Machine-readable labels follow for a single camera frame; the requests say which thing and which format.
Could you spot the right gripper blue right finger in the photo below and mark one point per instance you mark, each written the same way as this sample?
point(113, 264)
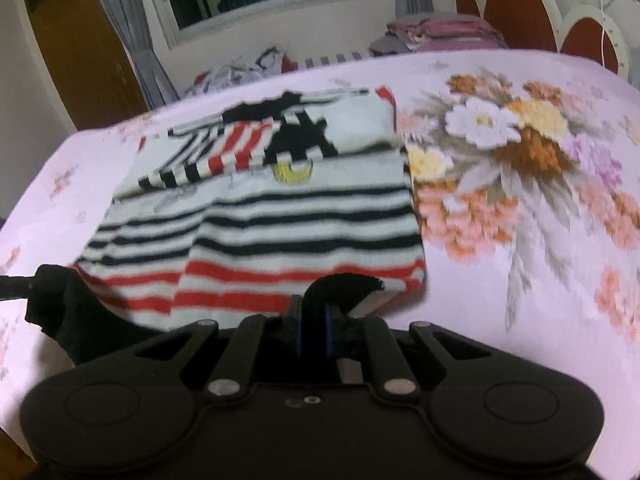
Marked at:
point(370, 342)

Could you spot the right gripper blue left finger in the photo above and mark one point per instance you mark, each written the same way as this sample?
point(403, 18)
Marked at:
point(262, 353)

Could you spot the grey striped mattress cover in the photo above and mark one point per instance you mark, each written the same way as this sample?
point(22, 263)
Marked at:
point(331, 59)

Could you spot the striped knit sweater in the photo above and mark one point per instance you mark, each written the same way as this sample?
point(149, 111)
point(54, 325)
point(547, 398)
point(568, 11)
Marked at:
point(238, 212)

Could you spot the stack of folded pink bedding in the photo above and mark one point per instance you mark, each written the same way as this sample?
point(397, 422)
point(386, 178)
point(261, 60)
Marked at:
point(437, 32)

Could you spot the pink floral bed sheet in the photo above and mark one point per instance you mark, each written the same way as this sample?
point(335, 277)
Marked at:
point(524, 177)

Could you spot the red and white headboard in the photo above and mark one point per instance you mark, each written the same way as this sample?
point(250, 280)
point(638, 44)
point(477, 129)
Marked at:
point(571, 27)

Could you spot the crumpled grey clothes pile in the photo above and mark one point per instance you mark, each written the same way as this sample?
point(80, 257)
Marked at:
point(238, 73)

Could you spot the brown wooden door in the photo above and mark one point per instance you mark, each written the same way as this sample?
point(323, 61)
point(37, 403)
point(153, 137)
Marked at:
point(86, 62)

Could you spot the left grey curtain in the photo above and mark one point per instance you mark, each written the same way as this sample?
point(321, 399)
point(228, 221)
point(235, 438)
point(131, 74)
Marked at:
point(128, 19)

